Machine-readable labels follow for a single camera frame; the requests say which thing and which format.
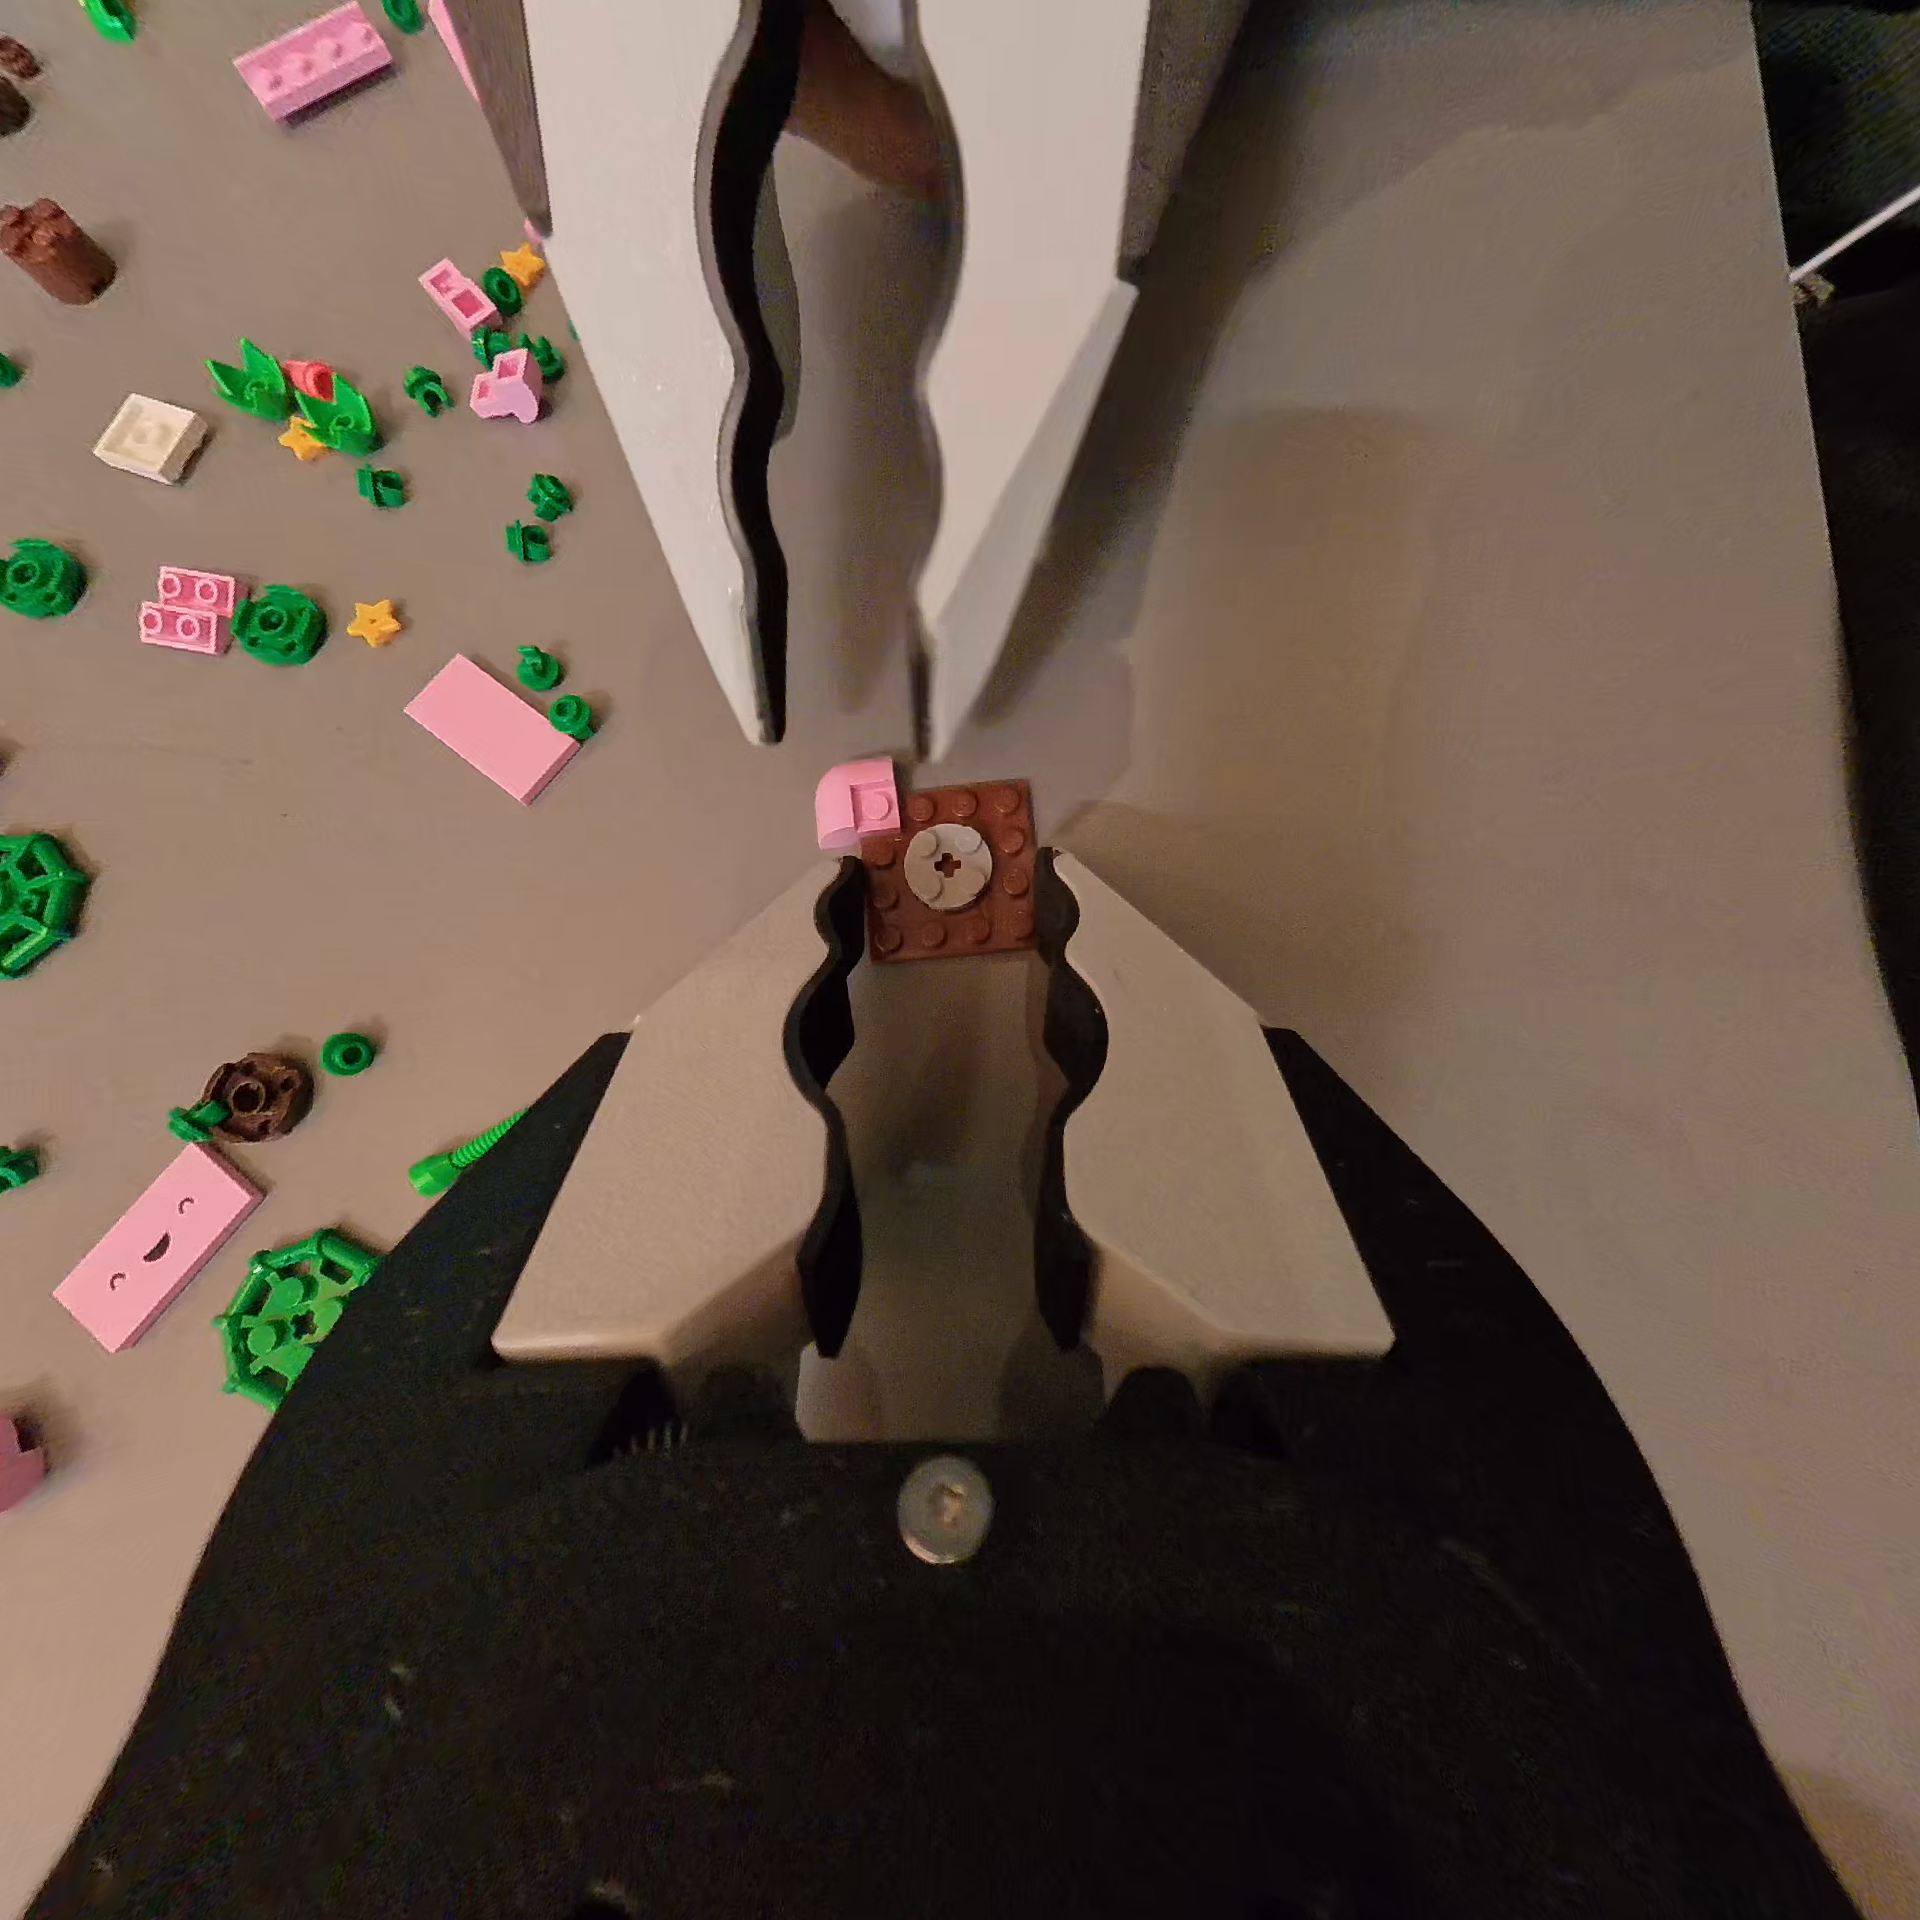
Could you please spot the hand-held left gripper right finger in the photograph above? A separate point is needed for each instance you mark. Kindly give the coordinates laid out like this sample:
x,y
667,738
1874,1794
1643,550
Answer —
x,y
1202,1185

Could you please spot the green web piece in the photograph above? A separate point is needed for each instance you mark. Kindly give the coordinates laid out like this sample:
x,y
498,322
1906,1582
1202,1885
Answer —
x,y
34,904
294,1312

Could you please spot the brown square plate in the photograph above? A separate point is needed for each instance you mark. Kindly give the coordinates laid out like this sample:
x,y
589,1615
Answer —
x,y
991,932

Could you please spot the scattered small green clips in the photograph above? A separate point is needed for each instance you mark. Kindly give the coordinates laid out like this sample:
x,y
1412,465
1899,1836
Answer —
x,y
549,494

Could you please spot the pink curved brick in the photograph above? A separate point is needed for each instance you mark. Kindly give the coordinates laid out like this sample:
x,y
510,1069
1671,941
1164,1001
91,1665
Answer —
x,y
839,809

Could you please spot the small pink plate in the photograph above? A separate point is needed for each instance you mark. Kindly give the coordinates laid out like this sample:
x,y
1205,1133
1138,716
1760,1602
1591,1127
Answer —
x,y
186,626
198,589

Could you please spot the green round flower plate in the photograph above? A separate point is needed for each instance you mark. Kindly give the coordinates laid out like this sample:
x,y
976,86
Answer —
x,y
278,626
37,581

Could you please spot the yellow star piece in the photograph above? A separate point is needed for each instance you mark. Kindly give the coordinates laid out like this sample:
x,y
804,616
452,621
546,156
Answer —
x,y
303,442
374,621
523,265

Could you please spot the brown round plate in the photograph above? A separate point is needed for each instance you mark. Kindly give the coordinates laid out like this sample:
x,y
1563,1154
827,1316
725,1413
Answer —
x,y
260,1096

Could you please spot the large pink smooth tile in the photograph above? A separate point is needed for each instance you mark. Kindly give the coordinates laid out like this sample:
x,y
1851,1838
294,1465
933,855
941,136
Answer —
x,y
492,730

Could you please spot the small red piece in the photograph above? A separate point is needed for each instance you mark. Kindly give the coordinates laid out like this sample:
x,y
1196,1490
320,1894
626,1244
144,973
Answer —
x,y
311,376

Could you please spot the white square tile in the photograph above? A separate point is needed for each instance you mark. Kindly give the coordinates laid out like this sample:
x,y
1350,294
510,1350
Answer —
x,y
149,438

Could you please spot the brown round brick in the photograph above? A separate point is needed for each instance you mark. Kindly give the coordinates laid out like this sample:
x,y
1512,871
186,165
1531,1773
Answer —
x,y
60,253

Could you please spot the grey round tile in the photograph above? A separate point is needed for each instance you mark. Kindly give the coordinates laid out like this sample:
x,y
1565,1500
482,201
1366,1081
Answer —
x,y
931,886

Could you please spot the pink face tile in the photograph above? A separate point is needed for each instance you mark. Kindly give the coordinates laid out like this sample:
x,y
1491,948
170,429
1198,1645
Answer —
x,y
158,1254

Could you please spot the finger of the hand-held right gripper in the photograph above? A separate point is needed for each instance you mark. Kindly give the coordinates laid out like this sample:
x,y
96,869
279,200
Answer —
x,y
629,301
1036,225

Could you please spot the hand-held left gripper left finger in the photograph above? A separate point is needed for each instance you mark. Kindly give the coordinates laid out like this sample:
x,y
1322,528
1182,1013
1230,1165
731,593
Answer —
x,y
676,1170

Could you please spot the green stick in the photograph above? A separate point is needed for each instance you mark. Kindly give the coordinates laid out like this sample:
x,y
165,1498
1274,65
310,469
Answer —
x,y
464,1153

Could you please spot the green spiky leaf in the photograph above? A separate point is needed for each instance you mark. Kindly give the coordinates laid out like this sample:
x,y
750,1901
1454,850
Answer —
x,y
346,413
248,382

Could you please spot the pink studded plate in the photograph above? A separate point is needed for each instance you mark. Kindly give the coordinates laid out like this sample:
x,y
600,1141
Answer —
x,y
311,60

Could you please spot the pink bracket piece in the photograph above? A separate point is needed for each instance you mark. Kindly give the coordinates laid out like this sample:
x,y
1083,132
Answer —
x,y
509,386

